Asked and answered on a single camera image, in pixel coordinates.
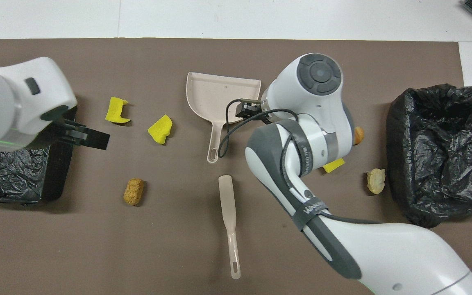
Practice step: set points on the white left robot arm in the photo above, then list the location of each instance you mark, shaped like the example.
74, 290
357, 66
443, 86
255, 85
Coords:
14, 102

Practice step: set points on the black bag lined bin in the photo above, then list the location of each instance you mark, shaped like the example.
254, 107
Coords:
445, 164
14, 176

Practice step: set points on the orange striped bread piece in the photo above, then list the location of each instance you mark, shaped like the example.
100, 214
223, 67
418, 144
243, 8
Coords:
359, 135

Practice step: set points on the yellow sponge wedge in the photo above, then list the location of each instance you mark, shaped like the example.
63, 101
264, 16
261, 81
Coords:
334, 165

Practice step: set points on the beige hand brush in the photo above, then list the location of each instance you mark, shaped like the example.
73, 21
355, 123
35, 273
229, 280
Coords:
228, 205

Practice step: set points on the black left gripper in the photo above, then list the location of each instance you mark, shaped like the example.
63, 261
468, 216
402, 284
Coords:
72, 132

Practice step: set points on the pale dumpling piece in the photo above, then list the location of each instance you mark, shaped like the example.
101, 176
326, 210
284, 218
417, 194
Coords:
376, 180

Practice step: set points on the large brown table mat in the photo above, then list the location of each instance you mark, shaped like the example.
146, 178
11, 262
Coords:
178, 246

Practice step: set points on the brown bread roll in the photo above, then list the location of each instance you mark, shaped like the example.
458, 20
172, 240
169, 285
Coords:
133, 191

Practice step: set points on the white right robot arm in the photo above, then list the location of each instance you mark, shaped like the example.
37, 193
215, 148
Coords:
326, 114

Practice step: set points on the notched yellow sponge piece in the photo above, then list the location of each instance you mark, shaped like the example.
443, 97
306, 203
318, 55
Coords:
115, 110

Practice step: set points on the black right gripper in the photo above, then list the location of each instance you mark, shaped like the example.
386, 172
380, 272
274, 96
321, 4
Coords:
249, 110

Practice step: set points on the chunky yellow sponge piece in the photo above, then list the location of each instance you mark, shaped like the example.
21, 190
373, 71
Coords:
160, 129

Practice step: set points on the beige plastic dustpan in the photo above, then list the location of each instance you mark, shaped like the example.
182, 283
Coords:
211, 94

